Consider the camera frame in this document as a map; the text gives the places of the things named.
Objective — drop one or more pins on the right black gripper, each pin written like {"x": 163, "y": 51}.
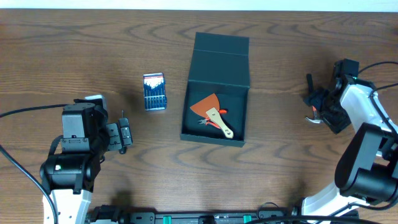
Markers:
{"x": 338, "y": 123}

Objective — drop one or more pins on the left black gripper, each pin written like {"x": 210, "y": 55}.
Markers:
{"x": 115, "y": 137}

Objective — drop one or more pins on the small hammer red black handle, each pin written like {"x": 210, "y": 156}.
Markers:
{"x": 309, "y": 82}

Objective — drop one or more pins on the orange scraper wooden handle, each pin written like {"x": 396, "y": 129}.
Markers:
{"x": 209, "y": 108}

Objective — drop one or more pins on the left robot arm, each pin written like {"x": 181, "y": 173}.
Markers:
{"x": 68, "y": 175}

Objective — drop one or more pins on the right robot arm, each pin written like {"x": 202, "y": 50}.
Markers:
{"x": 365, "y": 177}

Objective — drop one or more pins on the blue precision screwdriver set case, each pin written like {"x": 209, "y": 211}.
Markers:
{"x": 154, "y": 92}

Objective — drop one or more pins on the black open gift box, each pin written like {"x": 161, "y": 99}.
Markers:
{"x": 219, "y": 65}

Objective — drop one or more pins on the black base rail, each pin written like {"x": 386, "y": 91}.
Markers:
{"x": 114, "y": 214}

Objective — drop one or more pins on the red handled pliers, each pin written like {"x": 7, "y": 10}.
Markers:
{"x": 206, "y": 121}

